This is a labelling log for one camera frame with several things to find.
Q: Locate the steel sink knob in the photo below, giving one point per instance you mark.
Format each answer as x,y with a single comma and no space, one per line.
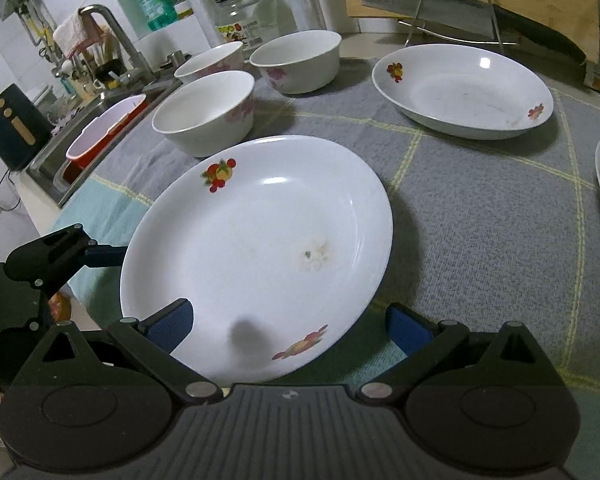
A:
178,57

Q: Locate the black utensil holder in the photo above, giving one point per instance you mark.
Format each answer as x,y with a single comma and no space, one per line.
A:
109,70

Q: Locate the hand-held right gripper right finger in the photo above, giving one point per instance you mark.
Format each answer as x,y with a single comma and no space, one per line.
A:
407,330

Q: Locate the pink white cloth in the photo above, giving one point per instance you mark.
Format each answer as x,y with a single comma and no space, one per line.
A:
72,32

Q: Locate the pink red basin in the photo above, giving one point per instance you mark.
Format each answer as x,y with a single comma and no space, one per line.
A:
100,132

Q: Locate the glass jar green lid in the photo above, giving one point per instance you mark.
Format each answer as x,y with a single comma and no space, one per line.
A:
240,15

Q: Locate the steel faucet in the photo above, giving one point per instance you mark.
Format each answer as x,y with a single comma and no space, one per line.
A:
120,35

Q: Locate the white pink flower bowl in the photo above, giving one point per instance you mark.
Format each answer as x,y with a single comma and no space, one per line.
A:
300,75
210,60
205,105

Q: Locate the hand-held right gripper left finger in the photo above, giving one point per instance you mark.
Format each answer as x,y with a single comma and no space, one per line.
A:
172,322

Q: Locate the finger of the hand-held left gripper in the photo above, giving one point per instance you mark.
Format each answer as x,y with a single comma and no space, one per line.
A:
105,256

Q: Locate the grey checked table mat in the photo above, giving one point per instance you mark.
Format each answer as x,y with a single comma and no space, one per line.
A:
480,210

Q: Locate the steel sink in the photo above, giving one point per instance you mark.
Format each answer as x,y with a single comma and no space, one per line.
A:
47,167

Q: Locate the dark air fryer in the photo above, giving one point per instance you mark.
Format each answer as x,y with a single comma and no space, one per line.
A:
10,130

